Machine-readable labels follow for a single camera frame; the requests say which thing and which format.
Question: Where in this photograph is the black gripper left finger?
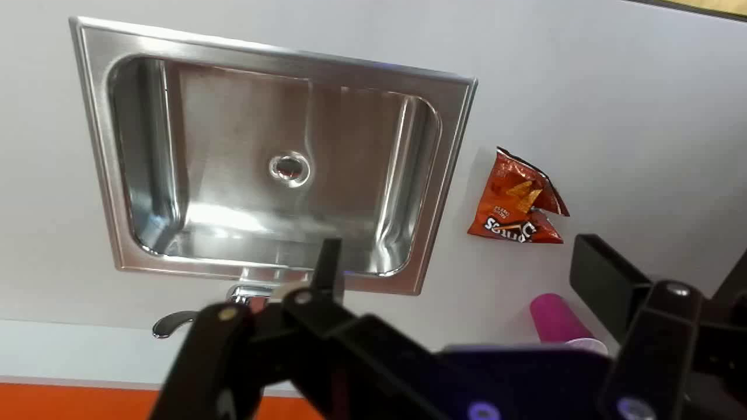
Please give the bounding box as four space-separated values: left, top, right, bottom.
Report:
149 239 436 420

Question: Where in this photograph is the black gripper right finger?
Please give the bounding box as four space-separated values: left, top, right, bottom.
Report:
569 234 747 420

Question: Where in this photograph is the orange chips packet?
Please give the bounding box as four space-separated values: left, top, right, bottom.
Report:
467 148 569 243

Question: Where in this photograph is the stainless steel sink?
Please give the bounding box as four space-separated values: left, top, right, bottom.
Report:
71 16 477 295

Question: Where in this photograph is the chrome faucet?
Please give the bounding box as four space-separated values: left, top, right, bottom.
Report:
149 274 295 338

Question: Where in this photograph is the pink plastic cup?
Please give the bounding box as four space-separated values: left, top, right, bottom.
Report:
530 295 609 354

